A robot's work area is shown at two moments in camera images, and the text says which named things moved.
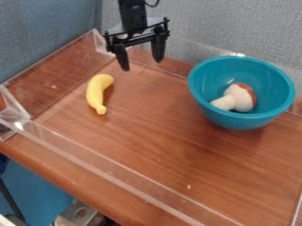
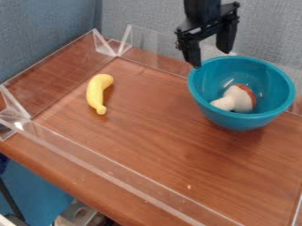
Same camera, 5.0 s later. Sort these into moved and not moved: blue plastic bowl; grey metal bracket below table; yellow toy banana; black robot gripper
Moved: black robot gripper
Not moved: yellow toy banana; grey metal bracket below table; blue plastic bowl
